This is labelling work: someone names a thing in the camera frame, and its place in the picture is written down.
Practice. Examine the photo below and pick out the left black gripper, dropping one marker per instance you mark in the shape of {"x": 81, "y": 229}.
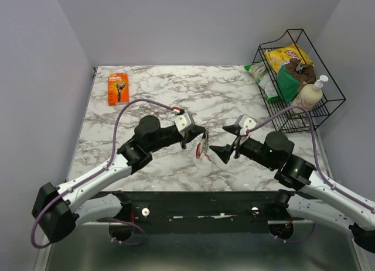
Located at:
{"x": 190, "y": 134}

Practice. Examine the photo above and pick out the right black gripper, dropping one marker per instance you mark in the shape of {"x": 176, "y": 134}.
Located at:
{"x": 223, "y": 152}

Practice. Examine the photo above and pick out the red white keyring carabiner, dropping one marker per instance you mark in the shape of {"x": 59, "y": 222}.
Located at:
{"x": 203, "y": 146}

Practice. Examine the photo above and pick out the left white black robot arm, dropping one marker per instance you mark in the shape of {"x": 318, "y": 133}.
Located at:
{"x": 58, "y": 209}

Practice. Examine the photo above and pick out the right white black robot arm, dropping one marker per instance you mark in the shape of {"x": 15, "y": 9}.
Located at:
{"x": 316, "y": 197}

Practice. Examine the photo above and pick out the green white snack bag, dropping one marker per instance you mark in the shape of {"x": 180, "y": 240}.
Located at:
{"x": 261, "y": 75}

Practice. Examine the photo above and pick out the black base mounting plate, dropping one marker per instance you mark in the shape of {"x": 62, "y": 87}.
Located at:
{"x": 204, "y": 212}

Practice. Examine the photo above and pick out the cream lotion pump bottle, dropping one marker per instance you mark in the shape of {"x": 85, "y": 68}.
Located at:
{"x": 310, "y": 94}

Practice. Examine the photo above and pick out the orange razor box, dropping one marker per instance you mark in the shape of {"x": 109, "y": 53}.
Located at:
{"x": 118, "y": 90}

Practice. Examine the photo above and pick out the yellow chips bag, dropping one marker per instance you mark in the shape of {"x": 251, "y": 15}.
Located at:
{"x": 278, "y": 58}

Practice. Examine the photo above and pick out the brown crumpled cloth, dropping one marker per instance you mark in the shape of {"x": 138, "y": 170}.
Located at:
{"x": 300, "y": 71}

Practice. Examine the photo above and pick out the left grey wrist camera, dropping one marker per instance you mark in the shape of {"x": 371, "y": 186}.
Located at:
{"x": 184, "y": 123}

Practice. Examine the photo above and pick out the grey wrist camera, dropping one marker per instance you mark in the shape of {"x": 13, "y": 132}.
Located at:
{"x": 244, "y": 123}
{"x": 184, "y": 123}

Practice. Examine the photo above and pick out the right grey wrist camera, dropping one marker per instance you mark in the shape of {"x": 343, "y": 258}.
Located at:
{"x": 244, "y": 123}

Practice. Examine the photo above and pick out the black wire basket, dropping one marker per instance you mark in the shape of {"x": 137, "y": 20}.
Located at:
{"x": 288, "y": 88}

